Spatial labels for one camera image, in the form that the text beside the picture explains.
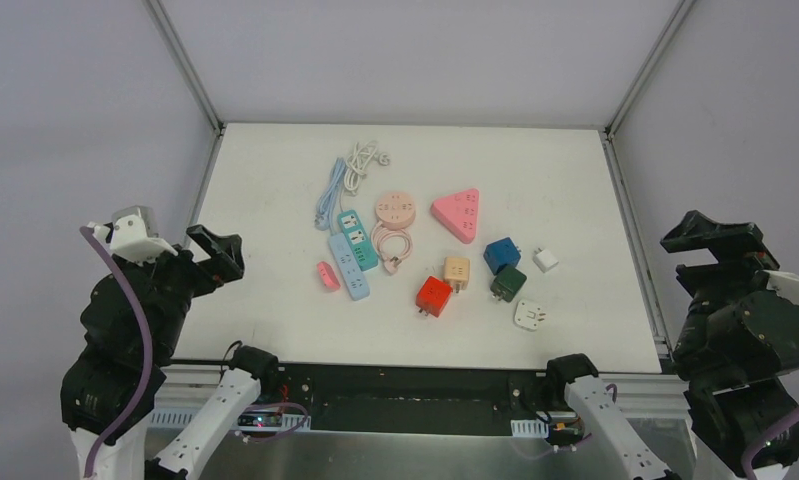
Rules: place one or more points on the small pink plug adapter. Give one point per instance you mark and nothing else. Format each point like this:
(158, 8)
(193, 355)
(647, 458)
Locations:
(328, 276)

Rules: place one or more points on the blue cube socket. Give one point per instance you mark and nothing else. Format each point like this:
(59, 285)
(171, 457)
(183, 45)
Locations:
(501, 253)

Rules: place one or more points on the green patterned cube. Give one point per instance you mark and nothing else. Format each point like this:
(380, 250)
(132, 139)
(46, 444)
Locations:
(507, 283)

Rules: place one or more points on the white usb charger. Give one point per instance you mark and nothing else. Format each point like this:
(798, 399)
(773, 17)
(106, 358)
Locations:
(545, 260)

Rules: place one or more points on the red cube adapter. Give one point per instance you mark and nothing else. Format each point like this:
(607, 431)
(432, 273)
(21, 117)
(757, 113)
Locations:
(433, 296)

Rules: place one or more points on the beige cube adapter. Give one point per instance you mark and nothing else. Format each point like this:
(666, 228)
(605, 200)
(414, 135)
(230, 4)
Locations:
(456, 272)

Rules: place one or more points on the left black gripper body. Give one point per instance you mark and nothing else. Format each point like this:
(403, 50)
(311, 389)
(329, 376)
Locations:
(191, 266)

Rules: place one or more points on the light blue power strip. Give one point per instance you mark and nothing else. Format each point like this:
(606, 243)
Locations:
(352, 276)

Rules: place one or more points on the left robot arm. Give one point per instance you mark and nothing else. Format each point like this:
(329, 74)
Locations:
(107, 406)

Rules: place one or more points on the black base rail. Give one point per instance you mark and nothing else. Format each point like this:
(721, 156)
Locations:
(467, 402)

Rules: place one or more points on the pink triangular block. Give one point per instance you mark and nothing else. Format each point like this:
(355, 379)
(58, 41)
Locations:
(458, 213)

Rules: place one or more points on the teal power strip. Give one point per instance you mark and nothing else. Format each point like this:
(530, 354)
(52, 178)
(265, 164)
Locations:
(359, 240)

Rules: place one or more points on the white travel adapter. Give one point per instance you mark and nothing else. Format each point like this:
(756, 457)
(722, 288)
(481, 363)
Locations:
(528, 315)

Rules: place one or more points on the pink round socket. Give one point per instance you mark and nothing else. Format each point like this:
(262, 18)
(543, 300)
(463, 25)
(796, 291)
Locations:
(395, 210)

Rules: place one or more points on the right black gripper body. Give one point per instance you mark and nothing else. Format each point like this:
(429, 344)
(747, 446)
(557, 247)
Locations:
(722, 258)

